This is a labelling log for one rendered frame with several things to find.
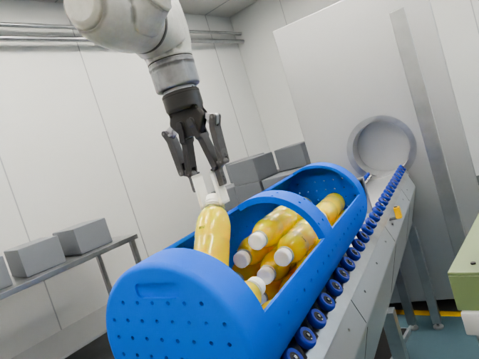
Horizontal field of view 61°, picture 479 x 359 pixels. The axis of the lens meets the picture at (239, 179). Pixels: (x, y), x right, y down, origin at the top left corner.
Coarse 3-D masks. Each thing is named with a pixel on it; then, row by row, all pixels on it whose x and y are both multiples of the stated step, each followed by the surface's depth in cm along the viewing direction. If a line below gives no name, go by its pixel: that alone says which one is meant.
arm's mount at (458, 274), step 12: (468, 240) 77; (468, 252) 72; (456, 264) 69; (468, 264) 67; (456, 276) 66; (468, 276) 65; (456, 288) 66; (468, 288) 65; (456, 300) 67; (468, 300) 66
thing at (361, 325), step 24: (408, 192) 216; (408, 216) 209; (384, 240) 147; (384, 264) 134; (360, 288) 111; (384, 288) 134; (360, 312) 104; (384, 312) 143; (336, 336) 90; (360, 336) 98
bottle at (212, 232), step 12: (216, 204) 80; (204, 216) 78; (216, 216) 77; (228, 216) 80; (204, 228) 76; (216, 228) 76; (228, 228) 78; (204, 240) 75; (216, 240) 75; (228, 240) 77; (204, 252) 74; (216, 252) 74; (228, 252) 76; (228, 264) 75
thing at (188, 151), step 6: (180, 126) 79; (180, 132) 80; (180, 138) 80; (192, 138) 83; (186, 144) 80; (192, 144) 82; (186, 150) 81; (192, 150) 82; (186, 156) 81; (192, 156) 82; (186, 162) 81; (192, 162) 82; (186, 168) 82; (192, 168) 83; (186, 174) 82
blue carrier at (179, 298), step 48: (288, 192) 99; (336, 192) 136; (192, 240) 87; (240, 240) 113; (336, 240) 98; (144, 288) 64; (192, 288) 59; (240, 288) 61; (288, 288) 70; (144, 336) 66; (192, 336) 61; (240, 336) 57; (288, 336) 70
